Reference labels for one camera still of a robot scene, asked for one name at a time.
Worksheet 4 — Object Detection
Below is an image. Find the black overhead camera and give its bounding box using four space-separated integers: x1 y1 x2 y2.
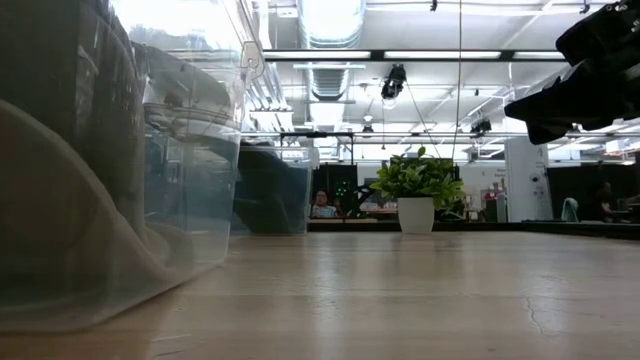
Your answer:
381 63 408 100

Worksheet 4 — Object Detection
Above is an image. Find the green plant in white pot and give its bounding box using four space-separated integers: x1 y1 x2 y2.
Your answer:
369 145 467 235

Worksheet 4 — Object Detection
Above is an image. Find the pale teal chair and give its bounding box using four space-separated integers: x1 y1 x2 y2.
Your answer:
561 196 580 223

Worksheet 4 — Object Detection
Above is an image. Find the dark green fabric hat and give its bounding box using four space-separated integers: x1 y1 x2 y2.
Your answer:
234 145 311 201
233 194 309 235

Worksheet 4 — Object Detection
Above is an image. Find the white pillar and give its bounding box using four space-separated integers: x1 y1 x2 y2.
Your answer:
504 137 554 224

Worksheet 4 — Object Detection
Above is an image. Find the silver ventilation duct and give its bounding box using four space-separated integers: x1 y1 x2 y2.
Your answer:
297 0 369 101

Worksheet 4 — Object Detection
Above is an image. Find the black aluminium rig frame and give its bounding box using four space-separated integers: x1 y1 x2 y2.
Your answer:
307 218 640 240

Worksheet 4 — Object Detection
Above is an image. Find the beige fabric hat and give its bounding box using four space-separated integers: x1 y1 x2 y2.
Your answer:
0 99 196 321

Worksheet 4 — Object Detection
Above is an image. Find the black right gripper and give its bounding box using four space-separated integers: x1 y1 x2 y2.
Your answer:
504 0 640 146

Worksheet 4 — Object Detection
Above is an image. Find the person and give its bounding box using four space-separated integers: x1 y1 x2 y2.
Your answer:
310 189 339 220
594 182 619 222

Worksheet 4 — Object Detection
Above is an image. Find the clear plastic storage bin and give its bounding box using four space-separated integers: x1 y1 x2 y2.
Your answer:
0 0 249 334
230 143 321 236

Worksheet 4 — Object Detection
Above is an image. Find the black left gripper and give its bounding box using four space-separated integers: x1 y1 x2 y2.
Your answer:
0 0 144 151

